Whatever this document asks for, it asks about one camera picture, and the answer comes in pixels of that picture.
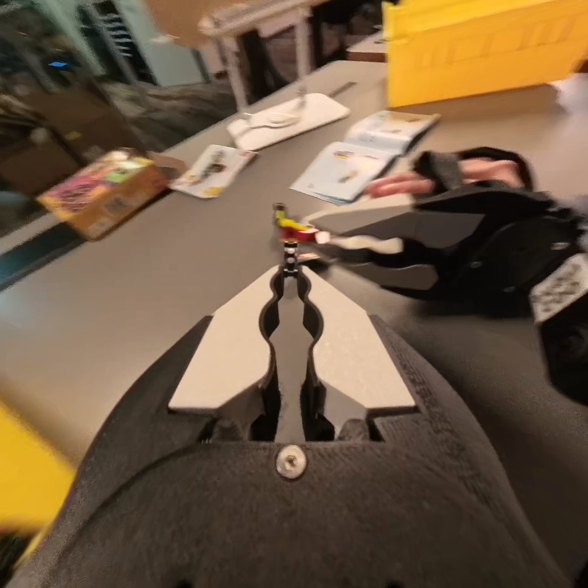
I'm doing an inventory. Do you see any orange cardboard lego box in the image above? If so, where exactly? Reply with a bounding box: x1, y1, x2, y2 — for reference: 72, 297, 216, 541
36, 147, 187, 242

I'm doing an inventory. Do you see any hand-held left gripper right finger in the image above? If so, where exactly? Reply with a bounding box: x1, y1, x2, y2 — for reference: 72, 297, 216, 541
297, 268, 416, 440

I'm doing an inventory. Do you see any wooden board on white stand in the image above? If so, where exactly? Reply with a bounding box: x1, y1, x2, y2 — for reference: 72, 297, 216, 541
151, 0, 352, 153

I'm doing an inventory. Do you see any open instruction booklet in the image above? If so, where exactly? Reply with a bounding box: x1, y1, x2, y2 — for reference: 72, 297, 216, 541
289, 110, 442, 206

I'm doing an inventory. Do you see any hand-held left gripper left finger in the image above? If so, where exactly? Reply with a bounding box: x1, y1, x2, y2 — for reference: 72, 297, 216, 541
168, 266, 282, 440

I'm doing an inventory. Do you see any black red yellow lego model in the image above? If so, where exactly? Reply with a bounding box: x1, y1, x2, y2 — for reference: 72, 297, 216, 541
271, 202, 332, 279

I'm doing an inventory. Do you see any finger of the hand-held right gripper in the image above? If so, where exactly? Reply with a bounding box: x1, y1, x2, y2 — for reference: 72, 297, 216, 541
321, 249, 440, 291
308, 208, 486, 250

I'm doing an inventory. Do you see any yellow plastic bin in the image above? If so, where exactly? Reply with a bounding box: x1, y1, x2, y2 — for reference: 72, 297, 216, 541
381, 0, 588, 109

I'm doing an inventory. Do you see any yellow object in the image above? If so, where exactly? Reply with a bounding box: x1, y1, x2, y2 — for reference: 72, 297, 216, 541
0, 399, 77, 539

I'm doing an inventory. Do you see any closed instruction booklet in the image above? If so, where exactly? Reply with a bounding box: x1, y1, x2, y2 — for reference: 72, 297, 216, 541
169, 144, 258, 199

